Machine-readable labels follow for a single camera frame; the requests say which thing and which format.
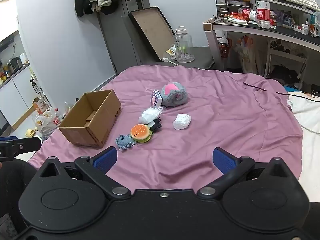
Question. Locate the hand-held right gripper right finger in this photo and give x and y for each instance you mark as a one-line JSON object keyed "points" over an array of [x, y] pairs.
{"points": [[223, 160]]}

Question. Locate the toy watermelon slice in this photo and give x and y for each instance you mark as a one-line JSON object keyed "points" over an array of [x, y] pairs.
{"points": [[140, 132]]}

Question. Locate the grey door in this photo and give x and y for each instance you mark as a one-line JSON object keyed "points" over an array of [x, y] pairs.
{"points": [[120, 37]]}

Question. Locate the brown cardboard box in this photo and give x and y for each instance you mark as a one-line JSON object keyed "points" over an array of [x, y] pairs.
{"points": [[100, 120]]}

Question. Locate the black white plush toy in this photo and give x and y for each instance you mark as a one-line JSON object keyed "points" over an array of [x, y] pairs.
{"points": [[155, 125]]}

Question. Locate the pink bed sheet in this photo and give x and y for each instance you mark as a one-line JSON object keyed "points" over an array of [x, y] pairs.
{"points": [[220, 120]]}

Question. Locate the white packet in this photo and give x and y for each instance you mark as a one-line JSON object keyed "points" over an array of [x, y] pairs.
{"points": [[182, 121]]}

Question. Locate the black kitchen appliance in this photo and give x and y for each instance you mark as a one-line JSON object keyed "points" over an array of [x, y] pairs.
{"points": [[15, 63]]}

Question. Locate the yellow slippers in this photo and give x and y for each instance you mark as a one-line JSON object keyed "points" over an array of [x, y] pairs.
{"points": [[30, 133]]}

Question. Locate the orange white carton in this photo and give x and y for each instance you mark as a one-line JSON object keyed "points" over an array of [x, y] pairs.
{"points": [[40, 105]]}

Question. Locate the yellow white can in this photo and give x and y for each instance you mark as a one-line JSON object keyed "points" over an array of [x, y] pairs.
{"points": [[170, 50]]}

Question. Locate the grey pink plush toy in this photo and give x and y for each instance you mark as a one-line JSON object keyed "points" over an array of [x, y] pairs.
{"points": [[175, 97]]}

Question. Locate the grey drawer organizer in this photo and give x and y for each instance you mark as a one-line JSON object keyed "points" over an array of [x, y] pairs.
{"points": [[226, 3]]}

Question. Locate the white duvet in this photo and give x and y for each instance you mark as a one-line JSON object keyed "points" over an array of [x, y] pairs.
{"points": [[310, 135]]}

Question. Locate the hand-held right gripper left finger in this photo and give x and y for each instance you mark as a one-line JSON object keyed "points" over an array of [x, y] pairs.
{"points": [[106, 158]]}

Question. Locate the white desk with black top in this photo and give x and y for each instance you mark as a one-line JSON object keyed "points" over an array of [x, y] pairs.
{"points": [[265, 31]]}

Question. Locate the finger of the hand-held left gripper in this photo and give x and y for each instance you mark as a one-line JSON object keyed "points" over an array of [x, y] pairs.
{"points": [[23, 146]]}

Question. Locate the black framed board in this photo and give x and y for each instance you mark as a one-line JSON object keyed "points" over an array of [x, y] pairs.
{"points": [[151, 27]]}

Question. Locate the large clear water jug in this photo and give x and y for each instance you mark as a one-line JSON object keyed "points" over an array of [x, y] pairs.
{"points": [[184, 46]]}

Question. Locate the small pink white box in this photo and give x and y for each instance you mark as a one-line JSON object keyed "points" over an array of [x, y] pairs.
{"points": [[156, 98]]}

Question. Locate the clear bag of white cotton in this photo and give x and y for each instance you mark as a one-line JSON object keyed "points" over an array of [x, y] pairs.
{"points": [[150, 115]]}

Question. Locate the white metal rack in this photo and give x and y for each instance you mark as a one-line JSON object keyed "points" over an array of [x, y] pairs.
{"points": [[285, 55]]}

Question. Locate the small white charger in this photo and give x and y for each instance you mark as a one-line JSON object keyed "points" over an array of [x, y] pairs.
{"points": [[166, 60]]}

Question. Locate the white kitchen cabinet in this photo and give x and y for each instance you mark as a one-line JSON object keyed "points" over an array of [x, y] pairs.
{"points": [[17, 92]]}

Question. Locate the cola bottle red label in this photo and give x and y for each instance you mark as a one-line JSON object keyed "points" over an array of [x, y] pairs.
{"points": [[248, 14]]}

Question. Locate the clear water bottle red label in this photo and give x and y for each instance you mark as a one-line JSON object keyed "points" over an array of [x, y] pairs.
{"points": [[263, 7]]}

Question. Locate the blue denim plush toy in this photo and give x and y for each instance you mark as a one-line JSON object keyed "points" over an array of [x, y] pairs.
{"points": [[124, 141]]}

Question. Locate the white remote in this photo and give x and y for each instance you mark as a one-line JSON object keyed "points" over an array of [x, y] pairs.
{"points": [[235, 21]]}

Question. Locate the beige tote bag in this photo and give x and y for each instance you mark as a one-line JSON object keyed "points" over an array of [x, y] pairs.
{"points": [[247, 56]]}

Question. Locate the red basket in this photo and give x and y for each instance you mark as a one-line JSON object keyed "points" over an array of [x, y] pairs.
{"points": [[225, 48]]}

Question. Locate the white plastic shopping bag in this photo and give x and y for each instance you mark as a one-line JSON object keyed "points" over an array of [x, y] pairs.
{"points": [[46, 123]]}

